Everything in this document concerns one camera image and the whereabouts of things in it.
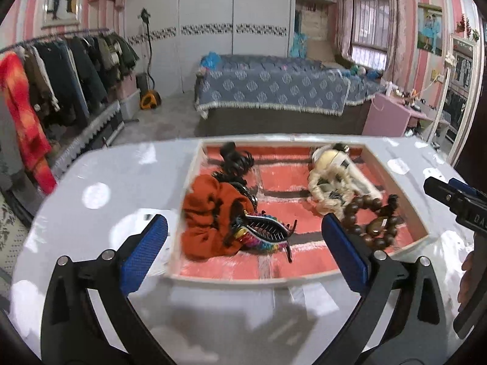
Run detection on brown wooden bead bracelet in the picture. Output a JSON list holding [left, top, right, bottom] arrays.
[[341, 193, 401, 252]]

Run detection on cream flower hair accessory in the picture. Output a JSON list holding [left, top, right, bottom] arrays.
[[308, 143, 382, 218]]

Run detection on rainbow beaded hair clip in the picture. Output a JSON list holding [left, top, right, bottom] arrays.
[[224, 212, 297, 263]]

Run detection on orange fabric scrunchie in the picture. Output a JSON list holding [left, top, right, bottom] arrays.
[[181, 175, 254, 261]]

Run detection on black fabric scrunchie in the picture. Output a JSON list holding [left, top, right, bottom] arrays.
[[211, 172, 258, 213]]

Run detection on black plastic claw hair clip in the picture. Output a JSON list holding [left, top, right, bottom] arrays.
[[219, 142, 254, 177]]

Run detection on person's right hand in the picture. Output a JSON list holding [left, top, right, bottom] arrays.
[[457, 251, 486, 311]]

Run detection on white framed mirror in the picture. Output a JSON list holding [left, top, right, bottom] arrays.
[[428, 34, 483, 166]]

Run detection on pink bedside cabinet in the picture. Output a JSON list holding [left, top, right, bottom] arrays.
[[362, 93, 433, 137]]

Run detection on cream tray with orange lining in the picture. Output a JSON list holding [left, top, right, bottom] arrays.
[[168, 138, 433, 285]]

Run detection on window with pink curtains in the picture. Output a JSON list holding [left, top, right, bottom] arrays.
[[334, 0, 420, 87]]

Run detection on garment steamer with yellow base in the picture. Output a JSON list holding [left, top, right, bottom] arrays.
[[135, 6, 163, 111]]

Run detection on dark hanging clothes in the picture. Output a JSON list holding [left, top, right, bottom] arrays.
[[22, 32, 139, 129]]

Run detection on red orange jacket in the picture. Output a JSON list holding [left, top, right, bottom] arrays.
[[1, 52, 57, 194]]

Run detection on bed with blue patterned cover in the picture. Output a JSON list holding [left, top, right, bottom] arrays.
[[194, 53, 385, 136]]

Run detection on metal clothes rack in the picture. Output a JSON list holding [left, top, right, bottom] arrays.
[[0, 27, 112, 54]]

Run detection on white wardrobe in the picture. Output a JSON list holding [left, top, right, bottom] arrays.
[[124, 0, 335, 96]]

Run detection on blue poster on wall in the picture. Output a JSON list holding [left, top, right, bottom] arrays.
[[417, 2, 443, 56]]

